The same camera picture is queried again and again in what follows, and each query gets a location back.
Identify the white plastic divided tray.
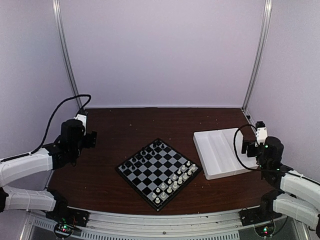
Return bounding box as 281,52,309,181
193,128,258,180

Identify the black white chessboard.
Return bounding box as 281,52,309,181
115,138,202,212

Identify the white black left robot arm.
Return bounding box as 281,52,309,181
0,114,97,222

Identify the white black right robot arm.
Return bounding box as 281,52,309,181
239,136,320,234

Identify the white chess piece row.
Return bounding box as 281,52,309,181
147,160,200,208

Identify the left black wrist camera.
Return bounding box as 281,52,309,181
77,108,88,121

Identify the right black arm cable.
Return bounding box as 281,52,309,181
232,123,281,173

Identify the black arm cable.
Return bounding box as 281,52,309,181
232,123,281,173
29,94,92,156

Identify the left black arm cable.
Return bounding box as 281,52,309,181
29,94,92,156

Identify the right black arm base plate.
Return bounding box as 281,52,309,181
238,198,283,227

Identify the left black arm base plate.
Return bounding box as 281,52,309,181
45,200,90,227

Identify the front aluminium rail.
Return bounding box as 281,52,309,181
18,209,311,240

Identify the right aluminium frame post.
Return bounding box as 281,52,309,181
241,0,273,113

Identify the aluminium frame post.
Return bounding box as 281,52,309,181
52,0,79,96
241,0,273,113

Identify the left aluminium frame post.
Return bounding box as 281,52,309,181
52,0,79,96

